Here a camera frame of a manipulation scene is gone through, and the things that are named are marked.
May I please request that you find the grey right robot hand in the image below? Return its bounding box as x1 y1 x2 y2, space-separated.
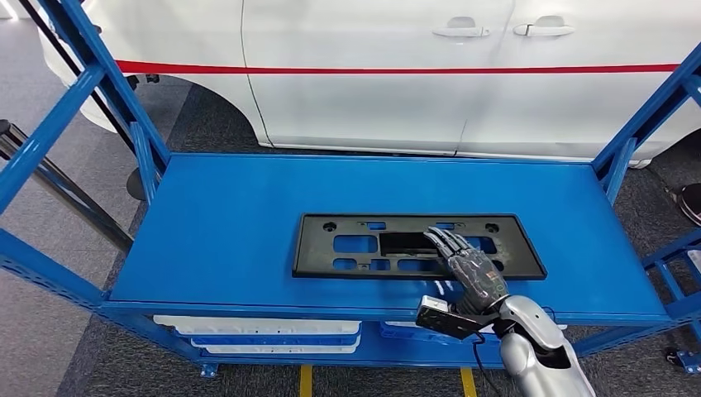
422 225 511 318

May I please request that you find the black plastic license plate frame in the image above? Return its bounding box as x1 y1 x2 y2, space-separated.
291 213 548 281

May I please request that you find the yellow floor tape square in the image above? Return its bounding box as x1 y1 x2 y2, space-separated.
298 365 478 397

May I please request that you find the white car with red stripe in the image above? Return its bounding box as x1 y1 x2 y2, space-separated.
35 0 701 169

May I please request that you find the black round floor base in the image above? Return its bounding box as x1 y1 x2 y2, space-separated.
675 183 701 227

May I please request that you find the thin black pole stand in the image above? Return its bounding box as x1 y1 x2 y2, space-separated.
17 0 147 202

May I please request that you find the pale wrist camera on bracket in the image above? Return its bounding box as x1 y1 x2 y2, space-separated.
414 294 495 342

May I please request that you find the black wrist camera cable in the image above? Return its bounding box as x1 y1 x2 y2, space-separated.
470 332 503 397

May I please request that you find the chrome stanchion post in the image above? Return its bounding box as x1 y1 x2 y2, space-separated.
0 118 136 255

